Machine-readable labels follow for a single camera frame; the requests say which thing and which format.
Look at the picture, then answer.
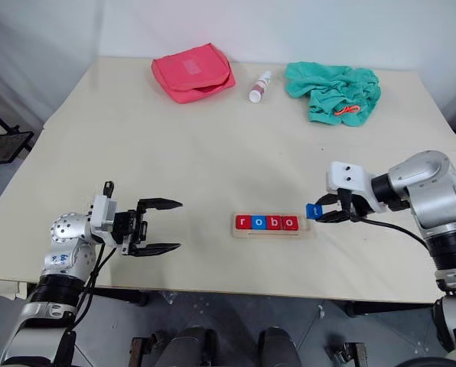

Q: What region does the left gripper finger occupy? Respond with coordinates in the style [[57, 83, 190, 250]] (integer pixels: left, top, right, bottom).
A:
[[129, 242, 182, 258], [136, 197, 184, 223]]

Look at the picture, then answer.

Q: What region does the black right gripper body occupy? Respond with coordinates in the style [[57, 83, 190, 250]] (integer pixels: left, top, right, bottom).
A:
[[336, 188, 371, 223]]

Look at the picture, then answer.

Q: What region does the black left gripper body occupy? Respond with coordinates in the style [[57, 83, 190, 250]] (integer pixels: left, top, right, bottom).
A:
[[112, 208, 149, 257]]

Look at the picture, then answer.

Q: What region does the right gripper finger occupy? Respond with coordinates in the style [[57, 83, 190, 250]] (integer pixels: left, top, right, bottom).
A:
[[315, 210, 352, 225], [314, 193, 340, 207]]

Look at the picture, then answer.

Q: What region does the blue letter tile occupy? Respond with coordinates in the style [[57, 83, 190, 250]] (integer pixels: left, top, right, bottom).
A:
[[305, 203, 324, 221]]

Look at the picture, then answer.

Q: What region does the wooden tile tray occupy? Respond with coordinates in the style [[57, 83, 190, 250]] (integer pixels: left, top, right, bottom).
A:
[[231, 212, 317, 239]]

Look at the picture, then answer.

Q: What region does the dark rounded shape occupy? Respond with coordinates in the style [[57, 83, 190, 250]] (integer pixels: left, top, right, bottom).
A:
[[165, 326, 218, 367], [258, 326, 302, 367]]

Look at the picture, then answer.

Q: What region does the green crumpled cloth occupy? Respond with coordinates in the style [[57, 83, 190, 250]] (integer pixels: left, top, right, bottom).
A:
[[284, 61, 383, 128]]

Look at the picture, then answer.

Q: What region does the white bottle with pink band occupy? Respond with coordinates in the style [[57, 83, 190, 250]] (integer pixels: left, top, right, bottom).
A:
[[247, 70, 273, 104]]

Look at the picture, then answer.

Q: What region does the pink fabric pouch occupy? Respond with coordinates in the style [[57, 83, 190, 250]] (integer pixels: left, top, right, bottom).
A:
[[151, 42, 238, 105]]

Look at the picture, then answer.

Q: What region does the black flat panel stand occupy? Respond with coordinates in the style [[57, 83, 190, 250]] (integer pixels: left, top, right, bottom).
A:
[[0, 131, 35, 166]]

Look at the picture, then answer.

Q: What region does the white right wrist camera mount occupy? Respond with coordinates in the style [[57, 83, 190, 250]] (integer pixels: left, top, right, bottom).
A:
[[324, 161, 390, 214]]

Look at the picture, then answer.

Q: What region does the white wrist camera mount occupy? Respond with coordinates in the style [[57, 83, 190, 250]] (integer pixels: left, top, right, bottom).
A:
[[324, 161, 390, 214], [89, 193, 119, 233]]

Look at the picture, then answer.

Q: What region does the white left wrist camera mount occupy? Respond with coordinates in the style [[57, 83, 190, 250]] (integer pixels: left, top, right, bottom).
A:
[[89, 193, 119, 233]]

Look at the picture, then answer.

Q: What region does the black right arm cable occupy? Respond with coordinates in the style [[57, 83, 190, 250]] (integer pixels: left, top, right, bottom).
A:
[[349, 215, 436, 250]]

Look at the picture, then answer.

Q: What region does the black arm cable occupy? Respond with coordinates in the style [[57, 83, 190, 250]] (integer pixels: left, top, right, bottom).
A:
[[61, 242, 112, 347], [349, 215, 436, 250]]

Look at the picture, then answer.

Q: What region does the black table frame bar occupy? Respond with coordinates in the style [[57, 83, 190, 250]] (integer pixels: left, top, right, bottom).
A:
[[83, 287, 150, 307], [344, 300, 436, 317]]

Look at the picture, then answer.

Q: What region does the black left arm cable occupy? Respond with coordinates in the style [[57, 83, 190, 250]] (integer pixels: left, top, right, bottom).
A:
[[61, 242, 112, 347]]

